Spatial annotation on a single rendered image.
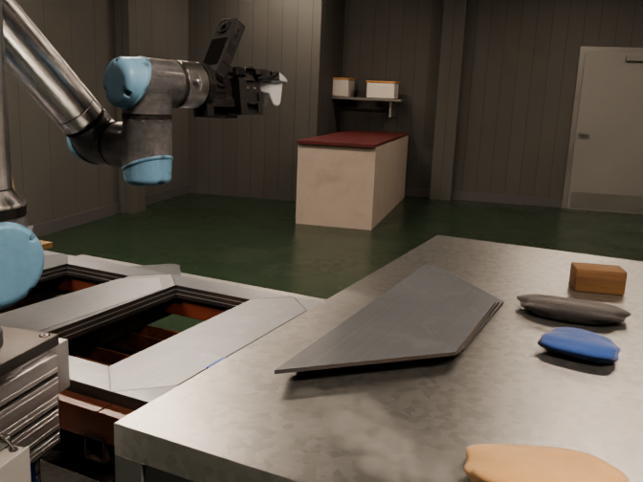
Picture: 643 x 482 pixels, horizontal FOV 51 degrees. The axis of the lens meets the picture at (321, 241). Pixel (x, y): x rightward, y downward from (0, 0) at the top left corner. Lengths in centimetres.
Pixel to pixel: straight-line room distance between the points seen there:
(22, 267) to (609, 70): 934
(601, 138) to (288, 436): 928
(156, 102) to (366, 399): 53
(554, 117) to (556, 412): 906
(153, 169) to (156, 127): 6
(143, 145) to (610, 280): 96
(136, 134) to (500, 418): 65
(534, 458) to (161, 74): 73
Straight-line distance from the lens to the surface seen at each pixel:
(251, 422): 83
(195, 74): 111
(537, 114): 989
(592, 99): 990
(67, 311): 189
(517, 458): 72
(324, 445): 78
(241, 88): 117
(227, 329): 171
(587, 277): 150
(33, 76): 111
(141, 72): 105
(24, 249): 93
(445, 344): 103
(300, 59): 895
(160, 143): 107
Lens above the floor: 143
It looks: 12 degrees down
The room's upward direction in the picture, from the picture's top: 2 degrees clockwise
